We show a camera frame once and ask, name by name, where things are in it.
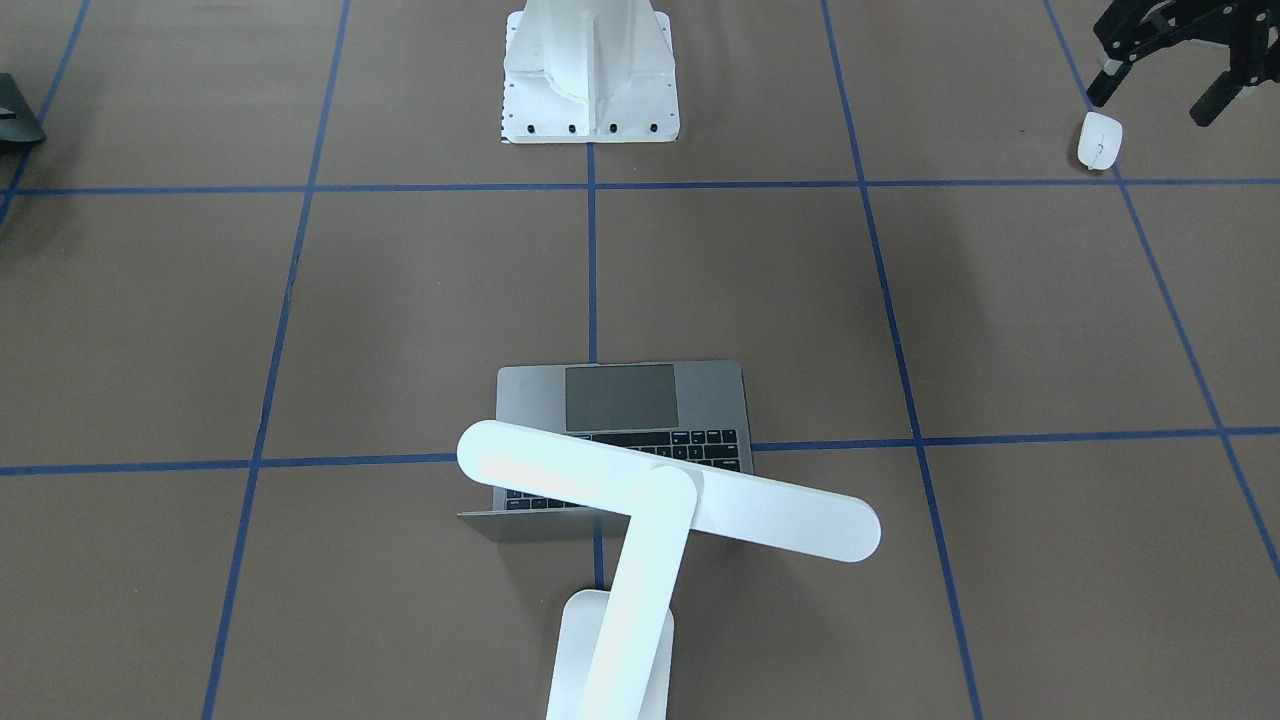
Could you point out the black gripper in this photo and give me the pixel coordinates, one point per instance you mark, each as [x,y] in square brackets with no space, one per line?
[1172,42]

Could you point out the grey laptop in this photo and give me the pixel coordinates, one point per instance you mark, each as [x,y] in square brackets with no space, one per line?
[685,410]

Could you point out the white computer mouse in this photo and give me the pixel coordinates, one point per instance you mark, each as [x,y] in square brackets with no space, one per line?
[1099,142]

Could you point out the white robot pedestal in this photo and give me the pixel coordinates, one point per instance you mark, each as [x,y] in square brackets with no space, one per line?
[589,72]

